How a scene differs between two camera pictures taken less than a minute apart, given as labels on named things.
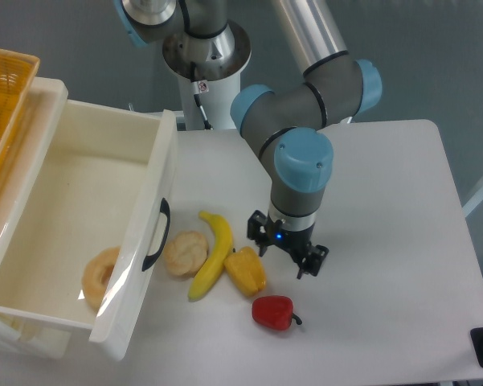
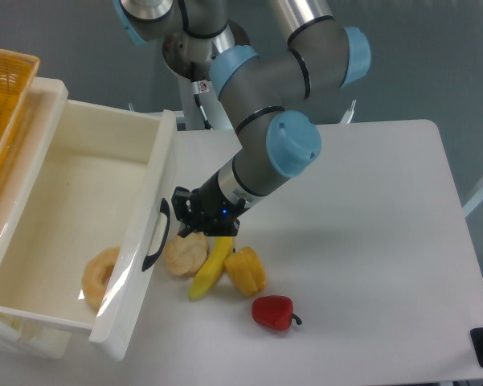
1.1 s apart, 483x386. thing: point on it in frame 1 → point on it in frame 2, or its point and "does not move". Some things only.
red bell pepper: [274, 312] does not move
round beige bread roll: [186, 254] does not move
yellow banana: [223, 246] does not move
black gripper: [296, 244] → [206, 203]
